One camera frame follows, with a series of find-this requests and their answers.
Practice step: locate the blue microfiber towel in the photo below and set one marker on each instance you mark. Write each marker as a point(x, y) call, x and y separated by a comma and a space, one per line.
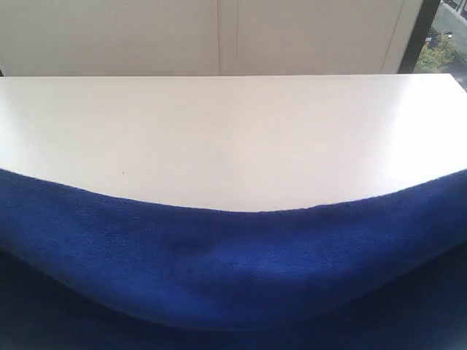
point(80, 270)

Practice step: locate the black window frame post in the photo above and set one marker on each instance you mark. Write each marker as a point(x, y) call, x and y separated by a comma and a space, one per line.
point(416, 41)

